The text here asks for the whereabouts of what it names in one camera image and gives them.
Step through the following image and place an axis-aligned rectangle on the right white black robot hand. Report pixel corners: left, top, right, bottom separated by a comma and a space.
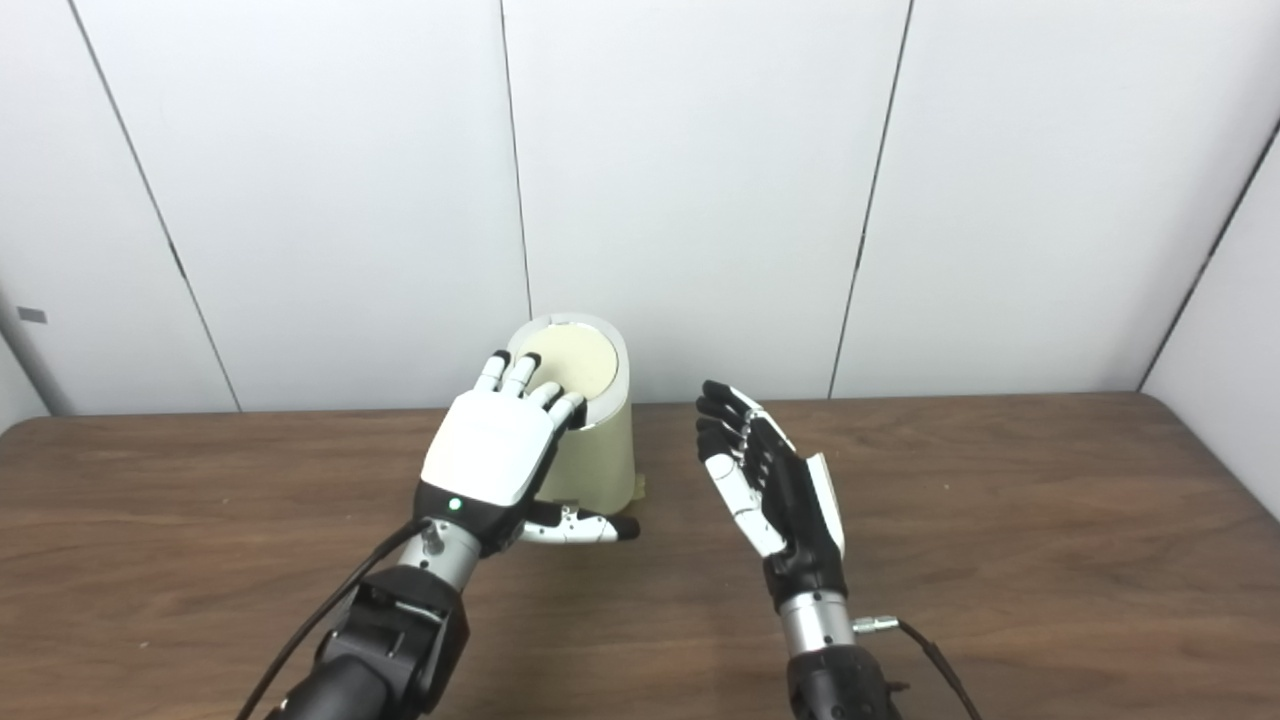
695, 380, 849, 606

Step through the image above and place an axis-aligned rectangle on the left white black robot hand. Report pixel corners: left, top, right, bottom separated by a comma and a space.
413, 350, 641, 556

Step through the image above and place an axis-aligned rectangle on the cream-colored cylindrical bin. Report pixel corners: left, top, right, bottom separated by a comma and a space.
505, 313, 637, 513

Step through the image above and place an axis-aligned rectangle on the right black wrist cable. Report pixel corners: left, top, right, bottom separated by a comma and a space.
853, 615, 986, 720

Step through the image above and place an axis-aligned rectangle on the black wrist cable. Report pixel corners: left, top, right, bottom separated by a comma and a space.
235, 520, 431, 720
853, 615, 986, 720

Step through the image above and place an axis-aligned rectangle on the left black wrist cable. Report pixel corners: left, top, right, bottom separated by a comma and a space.
235, 520, 431, 720

